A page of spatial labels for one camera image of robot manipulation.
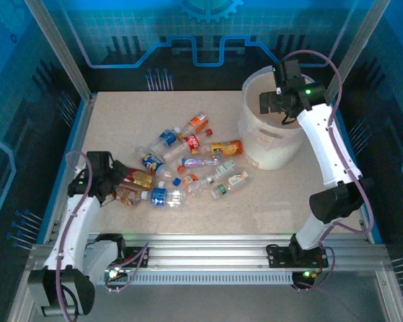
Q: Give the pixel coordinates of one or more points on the small bottle green white label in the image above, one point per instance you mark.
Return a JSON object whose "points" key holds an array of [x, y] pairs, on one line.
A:
{"points": [[225, 167]]}

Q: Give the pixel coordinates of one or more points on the crushed bottle orange label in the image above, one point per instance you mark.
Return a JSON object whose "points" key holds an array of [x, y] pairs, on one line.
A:
{"points": [[189, 180]]}

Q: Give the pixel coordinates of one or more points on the clear bottle blue label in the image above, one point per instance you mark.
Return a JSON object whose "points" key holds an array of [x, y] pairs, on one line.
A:
{"points": [[168, 137]]}

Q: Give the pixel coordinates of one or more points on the small bottle swirl print label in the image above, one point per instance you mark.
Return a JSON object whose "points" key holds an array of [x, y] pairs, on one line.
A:
{"points": [[237, 178]]}

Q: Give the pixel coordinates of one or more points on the green lit controller board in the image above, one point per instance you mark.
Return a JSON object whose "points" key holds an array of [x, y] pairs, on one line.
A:
{"points": [[114, 272], [305, 275]]}

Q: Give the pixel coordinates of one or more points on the clear bottle red cola label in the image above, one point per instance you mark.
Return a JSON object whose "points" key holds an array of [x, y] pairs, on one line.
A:
{"points": [[192, 142]]}

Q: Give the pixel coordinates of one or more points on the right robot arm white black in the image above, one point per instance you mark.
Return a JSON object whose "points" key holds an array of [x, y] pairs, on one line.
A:
{"points": [[325, 151]]}

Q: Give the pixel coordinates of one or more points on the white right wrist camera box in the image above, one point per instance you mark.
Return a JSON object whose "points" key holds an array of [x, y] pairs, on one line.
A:
{"points": [[278, 90]]}

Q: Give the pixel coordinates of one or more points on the brown tea bottle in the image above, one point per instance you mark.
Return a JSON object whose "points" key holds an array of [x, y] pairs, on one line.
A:
{"points": [[129, 197]]}

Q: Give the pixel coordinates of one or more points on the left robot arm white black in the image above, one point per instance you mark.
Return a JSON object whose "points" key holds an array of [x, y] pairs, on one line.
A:
{"points": [[74, 228]]}

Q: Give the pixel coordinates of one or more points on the aluminium front rail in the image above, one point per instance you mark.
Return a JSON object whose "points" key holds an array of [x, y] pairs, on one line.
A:
{"points": [[205, 250]]}

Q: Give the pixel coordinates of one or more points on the aluminium frame post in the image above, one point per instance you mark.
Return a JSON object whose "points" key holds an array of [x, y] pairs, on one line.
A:
{"points": [[366, 27], [58, 50]]}

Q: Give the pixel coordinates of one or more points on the orange juice bottle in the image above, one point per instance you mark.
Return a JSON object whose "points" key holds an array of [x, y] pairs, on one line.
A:
{"points": [[226, 147]]}

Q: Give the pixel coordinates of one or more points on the bottle red gold label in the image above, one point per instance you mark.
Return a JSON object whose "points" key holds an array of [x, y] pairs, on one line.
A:
{"points": [[141, 177]]}

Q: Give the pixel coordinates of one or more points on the bottle blue yellow label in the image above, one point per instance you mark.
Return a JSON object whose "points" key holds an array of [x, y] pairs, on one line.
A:
{"points": [[151, 162]]}

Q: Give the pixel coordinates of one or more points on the white translucent plastic bin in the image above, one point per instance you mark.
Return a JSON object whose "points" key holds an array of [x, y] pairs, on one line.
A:
{"points": [[272, 151]]}

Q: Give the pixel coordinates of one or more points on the clear bottle purple label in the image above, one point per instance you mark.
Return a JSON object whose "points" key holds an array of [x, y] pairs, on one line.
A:
{"points": [[193, 162]]}

